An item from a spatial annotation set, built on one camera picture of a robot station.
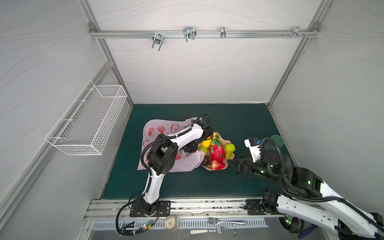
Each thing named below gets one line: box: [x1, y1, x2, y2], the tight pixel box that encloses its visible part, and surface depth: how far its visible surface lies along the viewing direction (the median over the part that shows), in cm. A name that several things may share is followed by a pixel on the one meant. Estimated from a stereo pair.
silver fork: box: [208, 217, 247, 225], surface depth 72 cm
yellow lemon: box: [201, 136, 212, 148], surface depth 91 cm
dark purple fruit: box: [200, 155, 211, 166], surface depth 84 cm
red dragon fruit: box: [209, 133, 226, 164], surface depth 88 cm
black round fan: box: [278, 216, 304, 234], surface depth 73 cm
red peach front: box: [211, 160, 225, 171], surface depth 82 cm
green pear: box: [224, 143, 236, 159], surface depth 87 cm
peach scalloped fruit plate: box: [201, 132, 235, 171], surface depth 87 cm
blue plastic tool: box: [298, 224, 318, 239], surface depth 69 cm
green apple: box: [198, 146, 208, 155], surface depth 90 cm
